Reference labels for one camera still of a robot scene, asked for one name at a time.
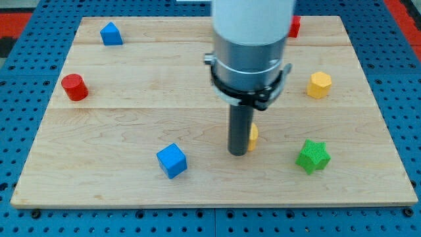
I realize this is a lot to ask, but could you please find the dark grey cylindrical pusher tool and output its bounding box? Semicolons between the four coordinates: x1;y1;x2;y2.
228;105;253;156

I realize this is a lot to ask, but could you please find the red cylinder block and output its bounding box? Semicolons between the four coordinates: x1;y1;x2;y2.
61;74;89;101

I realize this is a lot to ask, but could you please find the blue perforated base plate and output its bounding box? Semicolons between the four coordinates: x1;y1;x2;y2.
1;0;420;236

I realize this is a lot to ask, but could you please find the yellow heart block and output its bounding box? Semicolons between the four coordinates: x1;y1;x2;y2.
247;122;259;151

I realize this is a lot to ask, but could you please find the green star block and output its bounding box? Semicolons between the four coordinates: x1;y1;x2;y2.
295;139;331;175

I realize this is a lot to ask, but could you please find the red block behind arm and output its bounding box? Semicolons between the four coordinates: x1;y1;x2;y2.
289;15;301;38

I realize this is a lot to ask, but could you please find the yellow hexagon block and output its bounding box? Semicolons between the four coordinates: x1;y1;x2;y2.
307;72;332;99

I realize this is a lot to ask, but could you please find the blue cube block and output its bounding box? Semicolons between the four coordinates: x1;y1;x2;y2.
156;144;187;179

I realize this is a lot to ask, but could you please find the blue pentagon prism block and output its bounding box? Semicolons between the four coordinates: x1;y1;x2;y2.
100;22;123;46

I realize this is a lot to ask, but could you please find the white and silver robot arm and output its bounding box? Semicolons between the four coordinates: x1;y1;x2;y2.
204;0;295;111

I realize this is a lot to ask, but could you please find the light wooden board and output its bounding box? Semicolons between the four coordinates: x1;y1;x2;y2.
11;16;418;209

